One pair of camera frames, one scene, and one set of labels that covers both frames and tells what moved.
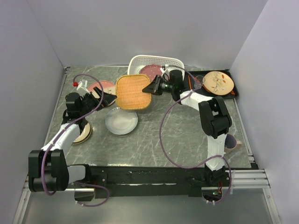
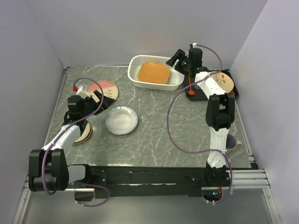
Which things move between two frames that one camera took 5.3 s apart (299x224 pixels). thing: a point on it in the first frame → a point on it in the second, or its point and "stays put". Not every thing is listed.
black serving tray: [193, 80] stays put
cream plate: [101, 87] stays put
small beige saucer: [85, 135] stays put
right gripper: [154, 87] → [178, 55]
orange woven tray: [129, 92] → [154, 73]
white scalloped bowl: [121, 122] stays put
